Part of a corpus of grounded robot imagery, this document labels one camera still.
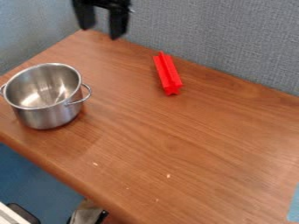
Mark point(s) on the red star-shaped block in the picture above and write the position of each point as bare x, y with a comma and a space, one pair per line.
167, 72

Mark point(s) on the stainless steel pot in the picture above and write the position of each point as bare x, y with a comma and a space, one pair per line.
46, 95

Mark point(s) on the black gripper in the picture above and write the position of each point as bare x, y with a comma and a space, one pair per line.
119, 14

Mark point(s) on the white object at corner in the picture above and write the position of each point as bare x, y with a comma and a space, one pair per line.
10, 217

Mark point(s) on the grey table leg bracket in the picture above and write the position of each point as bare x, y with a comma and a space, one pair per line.
88, 213

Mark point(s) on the black object at bottom left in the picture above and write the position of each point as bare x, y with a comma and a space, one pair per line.
28, 216

